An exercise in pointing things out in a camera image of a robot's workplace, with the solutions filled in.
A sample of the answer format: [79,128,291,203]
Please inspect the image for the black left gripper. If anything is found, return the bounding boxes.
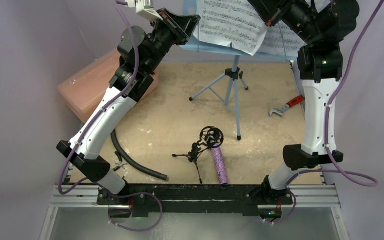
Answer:
[145,8,201,74]

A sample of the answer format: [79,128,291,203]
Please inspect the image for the sheet music page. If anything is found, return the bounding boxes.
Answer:
[193,0,268,56]
[257,22,305,58]

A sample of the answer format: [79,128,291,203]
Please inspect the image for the light blue music stand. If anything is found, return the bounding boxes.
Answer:
[178,0,309,142]

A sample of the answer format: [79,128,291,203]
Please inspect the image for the black microphone shock mount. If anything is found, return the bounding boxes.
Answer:
[172,126,224,185]

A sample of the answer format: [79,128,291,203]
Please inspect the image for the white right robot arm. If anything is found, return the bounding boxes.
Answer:
[250,0,360,204]

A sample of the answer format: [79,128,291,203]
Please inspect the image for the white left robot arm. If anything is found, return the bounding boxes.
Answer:
[57,8,201,205]

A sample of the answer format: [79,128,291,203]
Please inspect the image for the translucent pink storage box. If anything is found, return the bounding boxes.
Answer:
[57,48,161,125]

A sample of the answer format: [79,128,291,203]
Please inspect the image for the black foam tube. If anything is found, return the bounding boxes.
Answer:
[110,129,169,181]

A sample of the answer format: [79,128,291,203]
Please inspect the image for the purple glitter microphone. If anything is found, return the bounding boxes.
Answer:
[211,147,229,185]

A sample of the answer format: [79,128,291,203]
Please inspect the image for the black pliers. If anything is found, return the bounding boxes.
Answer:
[112,151,126,172]

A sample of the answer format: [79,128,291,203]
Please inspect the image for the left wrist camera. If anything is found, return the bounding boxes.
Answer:
[115,0,163,22]

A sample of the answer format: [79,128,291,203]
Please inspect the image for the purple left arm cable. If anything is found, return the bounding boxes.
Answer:
[57,0,164,232]

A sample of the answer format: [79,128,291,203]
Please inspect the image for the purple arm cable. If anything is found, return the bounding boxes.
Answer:
[261,0,384,226]
[57,0,164,232]

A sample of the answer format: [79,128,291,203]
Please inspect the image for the red handled wrench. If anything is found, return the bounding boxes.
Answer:
[268,95,305,117]

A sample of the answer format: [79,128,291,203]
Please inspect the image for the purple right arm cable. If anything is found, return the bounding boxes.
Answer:
[261,0,384,226]

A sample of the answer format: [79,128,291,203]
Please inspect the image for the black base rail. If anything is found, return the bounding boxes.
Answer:
[97,183,294,218]

